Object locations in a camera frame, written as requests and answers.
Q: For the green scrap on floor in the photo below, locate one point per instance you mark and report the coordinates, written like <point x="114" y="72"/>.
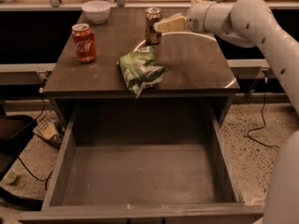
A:
<point x="11" y="178"/>

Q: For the open grey drawer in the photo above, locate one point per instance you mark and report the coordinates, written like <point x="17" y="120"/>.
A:
<point x="124" y="165"/>

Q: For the wire basket with items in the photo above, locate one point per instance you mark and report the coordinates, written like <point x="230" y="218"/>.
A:
<point x="49" y="129"/>

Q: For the orange brown soda can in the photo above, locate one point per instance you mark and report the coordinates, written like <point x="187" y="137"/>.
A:
<point x="152" y="15"/>

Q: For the black chair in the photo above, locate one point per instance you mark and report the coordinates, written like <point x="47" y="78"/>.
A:
<point x="15" y="133"/>

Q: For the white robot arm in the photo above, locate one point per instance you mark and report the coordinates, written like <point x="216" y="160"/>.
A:
<point x="251" y="23"/>

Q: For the green chip bag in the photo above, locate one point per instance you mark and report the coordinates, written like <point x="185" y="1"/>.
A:
<point x="139" y="70"/>

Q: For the white ceramic bowl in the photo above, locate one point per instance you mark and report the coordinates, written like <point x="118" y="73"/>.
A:
<point x="97" y="11"/>

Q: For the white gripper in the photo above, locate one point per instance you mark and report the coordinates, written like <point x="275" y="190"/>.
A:
<point x="196" y="19"/>

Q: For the red cola can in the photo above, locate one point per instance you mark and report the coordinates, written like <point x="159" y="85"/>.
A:
<point x="85" y="47"/>

